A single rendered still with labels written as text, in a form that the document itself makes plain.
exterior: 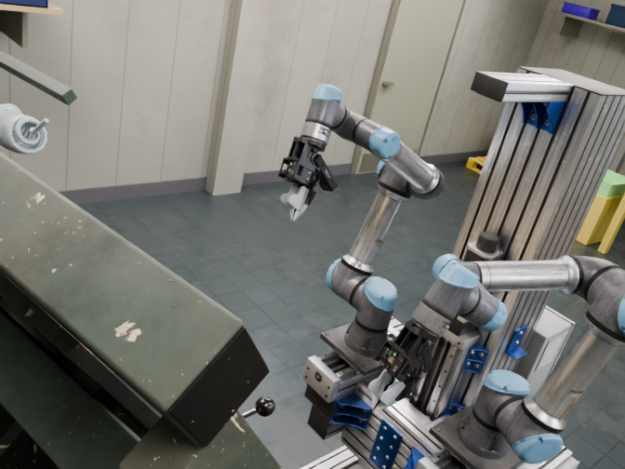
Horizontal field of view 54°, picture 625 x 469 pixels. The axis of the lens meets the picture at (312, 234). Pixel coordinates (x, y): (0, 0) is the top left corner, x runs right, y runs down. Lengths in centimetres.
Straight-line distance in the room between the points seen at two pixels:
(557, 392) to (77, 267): 128
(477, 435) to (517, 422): 18
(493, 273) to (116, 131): 391
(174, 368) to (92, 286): 13
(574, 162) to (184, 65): 383
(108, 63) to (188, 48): 66
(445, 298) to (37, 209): 84
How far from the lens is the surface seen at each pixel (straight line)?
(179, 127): 525
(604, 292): 160
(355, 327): 206
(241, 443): 66
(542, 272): 157
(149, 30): 490
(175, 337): 55
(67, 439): 81
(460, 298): 130
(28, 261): 68
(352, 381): 207
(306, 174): 158
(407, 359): 130
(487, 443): 186
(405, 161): 172
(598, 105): 172
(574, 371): 164
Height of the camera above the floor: 222
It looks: 26 degrees down
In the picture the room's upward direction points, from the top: 13 degrees clockwise
